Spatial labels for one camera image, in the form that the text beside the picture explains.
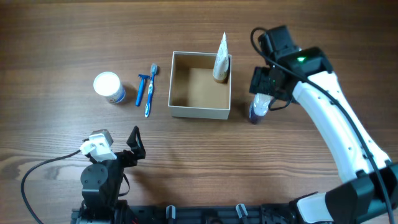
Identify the dark blue sanitizer bottle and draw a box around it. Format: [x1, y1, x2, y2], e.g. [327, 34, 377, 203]
[249, 93, 272, 124]

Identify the white floral cream tube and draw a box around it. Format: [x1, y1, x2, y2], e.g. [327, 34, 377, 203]
[213, 32, 229, 83]

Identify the white cotton swab container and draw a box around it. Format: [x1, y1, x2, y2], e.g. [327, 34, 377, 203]
[93, 72, 126, 104]

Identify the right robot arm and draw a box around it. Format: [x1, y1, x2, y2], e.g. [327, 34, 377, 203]
[249, 46, 397, 223]

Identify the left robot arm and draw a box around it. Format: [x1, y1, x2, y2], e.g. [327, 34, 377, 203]
[71, 126, 146, 224]

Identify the blue disposable razor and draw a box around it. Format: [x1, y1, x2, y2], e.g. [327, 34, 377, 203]
[135, 74, 150, 106]

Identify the beige open cardboard box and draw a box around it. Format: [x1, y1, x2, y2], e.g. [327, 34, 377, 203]
[168, 51, 232, 119]

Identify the blue white toothbrush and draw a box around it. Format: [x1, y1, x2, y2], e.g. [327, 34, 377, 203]
[144, 63, 158, 118]

